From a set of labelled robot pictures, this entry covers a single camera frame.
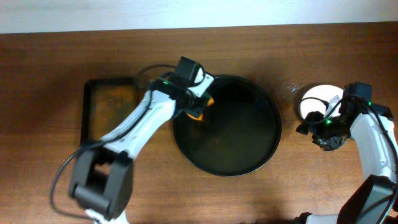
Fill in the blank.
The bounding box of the white plate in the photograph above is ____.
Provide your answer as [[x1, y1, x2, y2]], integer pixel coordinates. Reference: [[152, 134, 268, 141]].
[[298, 85, 343, 118]]

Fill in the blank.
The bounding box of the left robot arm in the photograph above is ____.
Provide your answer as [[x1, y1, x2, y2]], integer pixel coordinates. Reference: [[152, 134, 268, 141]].
[[68, 57, 215, 223]]

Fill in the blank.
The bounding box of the orange green sponge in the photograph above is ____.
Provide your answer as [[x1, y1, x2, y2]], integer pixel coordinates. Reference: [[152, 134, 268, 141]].
[[186, 97, 215, 121]]

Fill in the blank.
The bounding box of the round black tray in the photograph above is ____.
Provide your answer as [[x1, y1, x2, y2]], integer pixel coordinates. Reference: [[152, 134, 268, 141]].
[[172, 75, 282, 177]]

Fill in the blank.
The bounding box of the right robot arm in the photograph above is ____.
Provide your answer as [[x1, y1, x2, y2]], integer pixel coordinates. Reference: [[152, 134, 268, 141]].
[[294, 82, 397, 224]]

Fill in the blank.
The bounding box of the black rectangular tray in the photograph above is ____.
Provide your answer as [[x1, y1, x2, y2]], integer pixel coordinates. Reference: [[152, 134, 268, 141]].
[[80, 77, 141, 143]]

